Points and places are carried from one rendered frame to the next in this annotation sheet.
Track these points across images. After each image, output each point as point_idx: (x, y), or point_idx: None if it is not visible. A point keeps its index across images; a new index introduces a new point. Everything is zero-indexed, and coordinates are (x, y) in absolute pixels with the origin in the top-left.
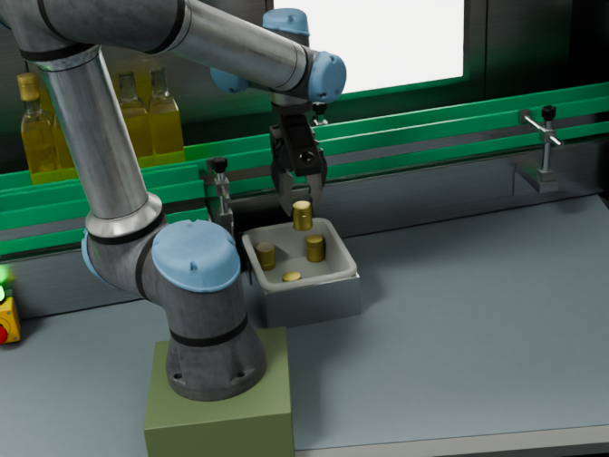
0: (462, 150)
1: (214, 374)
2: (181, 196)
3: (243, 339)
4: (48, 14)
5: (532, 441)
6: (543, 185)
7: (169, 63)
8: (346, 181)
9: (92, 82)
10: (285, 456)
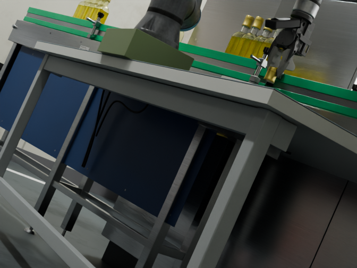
0: None
1: (141, 22)
2: (247, 64)
3: (161, 18)
4: None
5: (187, 78)
6: None
7: (314, 52)
8: (328, 111)
9: None
10: (122, 53)
